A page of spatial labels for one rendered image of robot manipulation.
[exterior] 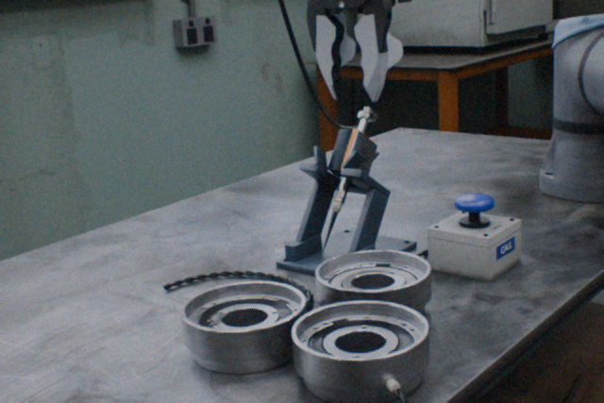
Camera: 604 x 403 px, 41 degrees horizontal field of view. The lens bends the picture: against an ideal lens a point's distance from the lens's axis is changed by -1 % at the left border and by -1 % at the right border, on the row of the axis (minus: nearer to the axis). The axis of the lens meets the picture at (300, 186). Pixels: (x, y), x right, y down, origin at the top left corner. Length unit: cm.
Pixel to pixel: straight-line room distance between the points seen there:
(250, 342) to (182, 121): 208
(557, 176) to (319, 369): 58
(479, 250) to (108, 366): 37
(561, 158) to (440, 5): 192
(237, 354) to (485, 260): 29
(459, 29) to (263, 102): 74
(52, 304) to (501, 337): 44
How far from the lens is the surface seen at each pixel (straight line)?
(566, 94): 109
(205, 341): 66
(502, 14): 292
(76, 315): 82
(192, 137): 272
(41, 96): 237
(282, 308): 71
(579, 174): 108
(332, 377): 60
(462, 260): 83
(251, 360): 65
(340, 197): 87
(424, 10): 301
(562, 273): 85
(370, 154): 89
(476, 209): 83
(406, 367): 60
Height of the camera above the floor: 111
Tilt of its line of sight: 15 degrees down
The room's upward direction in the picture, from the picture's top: 4 degrees counter-clockwise
